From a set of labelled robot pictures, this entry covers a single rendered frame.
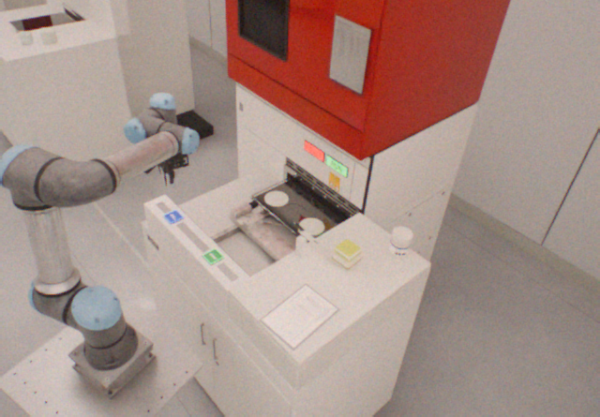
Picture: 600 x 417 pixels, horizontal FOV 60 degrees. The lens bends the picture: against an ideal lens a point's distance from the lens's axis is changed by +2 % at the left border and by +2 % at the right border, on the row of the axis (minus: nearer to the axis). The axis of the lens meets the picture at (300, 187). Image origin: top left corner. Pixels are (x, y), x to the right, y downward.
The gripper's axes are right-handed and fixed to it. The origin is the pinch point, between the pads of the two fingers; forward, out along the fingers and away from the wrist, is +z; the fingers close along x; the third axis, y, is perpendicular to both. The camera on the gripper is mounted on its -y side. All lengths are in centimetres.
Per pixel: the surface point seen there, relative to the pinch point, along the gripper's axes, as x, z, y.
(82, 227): 125, 111, 0
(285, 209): -16.7, 20.8, 41.5
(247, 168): 32, 36, 59
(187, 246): -16.1, 14.6, -3.6
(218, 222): 0.6, 28.7, 20.5
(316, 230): -34, 21, 43
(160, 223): 1.3, 15.9, -4.0
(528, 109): -33, 23, 207
